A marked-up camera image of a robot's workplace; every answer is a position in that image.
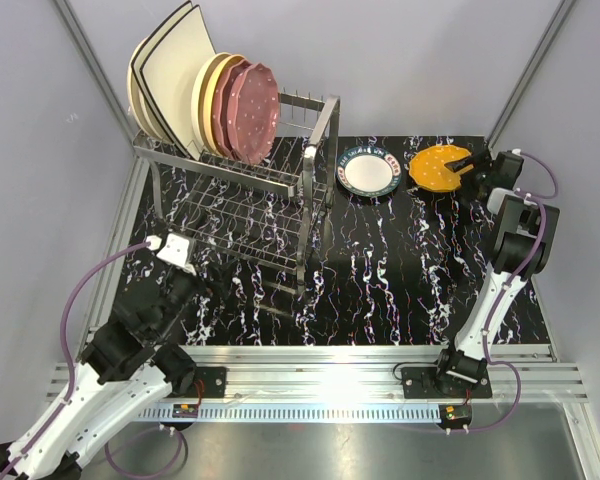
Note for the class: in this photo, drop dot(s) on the white plate teal rim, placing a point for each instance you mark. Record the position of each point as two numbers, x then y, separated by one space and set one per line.
368 171

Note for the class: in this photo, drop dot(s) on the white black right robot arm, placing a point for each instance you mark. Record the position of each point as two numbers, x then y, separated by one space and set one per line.
518 248

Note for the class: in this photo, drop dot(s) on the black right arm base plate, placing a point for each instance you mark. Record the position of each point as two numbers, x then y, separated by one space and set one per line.
423 382

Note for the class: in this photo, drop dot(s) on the aluminium frame post left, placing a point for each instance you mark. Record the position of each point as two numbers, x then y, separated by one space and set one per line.
72 24

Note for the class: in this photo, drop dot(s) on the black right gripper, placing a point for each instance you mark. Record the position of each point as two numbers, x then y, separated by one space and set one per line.
480 161

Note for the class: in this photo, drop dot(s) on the white round plate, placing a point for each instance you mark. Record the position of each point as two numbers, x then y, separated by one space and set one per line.
197 96

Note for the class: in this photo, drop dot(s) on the aluminium frame post right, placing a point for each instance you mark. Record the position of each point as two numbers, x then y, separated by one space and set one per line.
543 46

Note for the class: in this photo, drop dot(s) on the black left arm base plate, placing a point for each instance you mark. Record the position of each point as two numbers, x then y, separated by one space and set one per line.
210 381

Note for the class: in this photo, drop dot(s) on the aluminium frame post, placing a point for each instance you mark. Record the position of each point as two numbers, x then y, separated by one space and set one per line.
72 24
543 46

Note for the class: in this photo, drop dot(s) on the slotted cable duct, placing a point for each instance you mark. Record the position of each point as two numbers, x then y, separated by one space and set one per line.
166 412

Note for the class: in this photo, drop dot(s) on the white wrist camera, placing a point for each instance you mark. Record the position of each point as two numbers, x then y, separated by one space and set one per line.
174 250
498 195

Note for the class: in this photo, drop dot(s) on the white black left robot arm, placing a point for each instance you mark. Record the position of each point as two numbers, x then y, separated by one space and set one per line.
128 365

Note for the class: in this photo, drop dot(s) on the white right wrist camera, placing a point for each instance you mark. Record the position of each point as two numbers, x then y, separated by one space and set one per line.
498 195

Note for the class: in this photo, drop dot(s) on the pink dotted plate front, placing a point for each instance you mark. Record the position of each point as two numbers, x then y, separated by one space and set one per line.
253 114

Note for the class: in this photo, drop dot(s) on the pink dotted plate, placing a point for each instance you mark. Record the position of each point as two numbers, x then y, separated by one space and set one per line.
220 117
253 114

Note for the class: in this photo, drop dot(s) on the yellow round plate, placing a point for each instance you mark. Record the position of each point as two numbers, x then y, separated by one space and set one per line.
219 64

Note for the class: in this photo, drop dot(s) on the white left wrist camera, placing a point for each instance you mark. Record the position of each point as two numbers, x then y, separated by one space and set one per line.
174 250

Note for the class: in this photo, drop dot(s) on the stainless steel dish rack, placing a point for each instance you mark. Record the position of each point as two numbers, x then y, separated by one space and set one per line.
264 214

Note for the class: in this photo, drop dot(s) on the orange dotted plate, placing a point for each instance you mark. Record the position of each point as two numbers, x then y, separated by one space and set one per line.
428 168

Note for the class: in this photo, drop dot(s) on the pink dotted plate rear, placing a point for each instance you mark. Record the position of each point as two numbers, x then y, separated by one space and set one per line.
220 117

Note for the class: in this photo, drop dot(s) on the cream square plate black rim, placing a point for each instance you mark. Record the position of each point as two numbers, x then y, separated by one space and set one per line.
166 67

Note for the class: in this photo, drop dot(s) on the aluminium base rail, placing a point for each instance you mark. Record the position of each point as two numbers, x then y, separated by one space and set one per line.
367 374

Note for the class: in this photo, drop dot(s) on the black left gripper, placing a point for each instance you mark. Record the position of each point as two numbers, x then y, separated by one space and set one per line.
206 286

